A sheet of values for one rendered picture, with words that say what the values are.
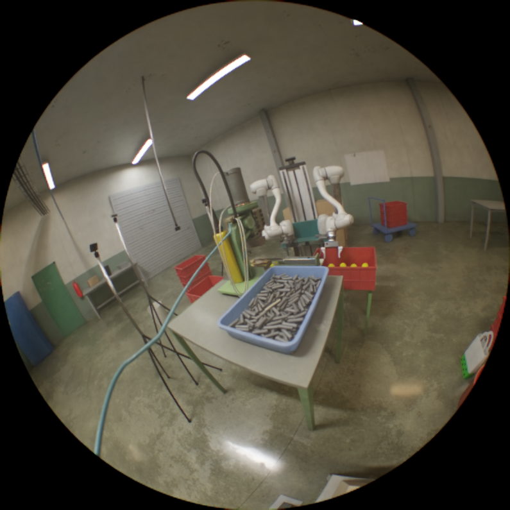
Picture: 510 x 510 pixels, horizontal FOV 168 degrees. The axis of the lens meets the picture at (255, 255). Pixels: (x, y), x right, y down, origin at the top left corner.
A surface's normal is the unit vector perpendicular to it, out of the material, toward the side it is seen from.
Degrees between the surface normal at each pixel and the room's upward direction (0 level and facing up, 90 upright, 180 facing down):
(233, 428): 0
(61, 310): 90
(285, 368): 0
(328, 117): 90
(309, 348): 0
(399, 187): 90
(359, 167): 90
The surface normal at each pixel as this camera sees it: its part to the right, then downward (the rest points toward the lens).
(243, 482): -0.27, -0.90
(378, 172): -0.51, 0.43
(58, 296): 0.81, -0.03
